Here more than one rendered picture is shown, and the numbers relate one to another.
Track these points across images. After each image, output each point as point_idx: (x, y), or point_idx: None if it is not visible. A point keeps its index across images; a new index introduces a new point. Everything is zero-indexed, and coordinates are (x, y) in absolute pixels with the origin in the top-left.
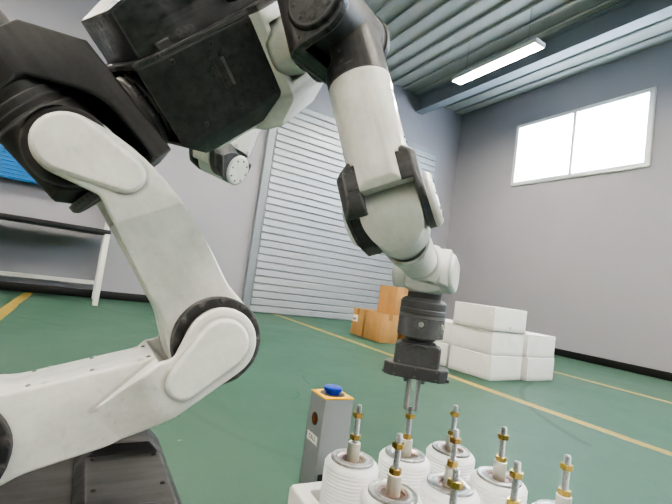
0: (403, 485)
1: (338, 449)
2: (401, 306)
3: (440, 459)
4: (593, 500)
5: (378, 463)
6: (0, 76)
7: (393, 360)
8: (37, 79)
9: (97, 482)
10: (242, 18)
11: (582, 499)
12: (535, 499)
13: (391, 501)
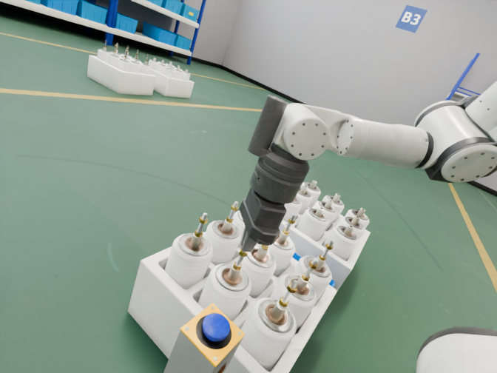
0: (286, 280)
1: (272, 327)
2: (299, 178)
3: (211, 255)
4: (1, 182)
5: (234, 303)
6: None
7: (276, 228)
8: None
9: None
10: None
11: (0, 188)
12: (6, 219)
13: (310, 287)
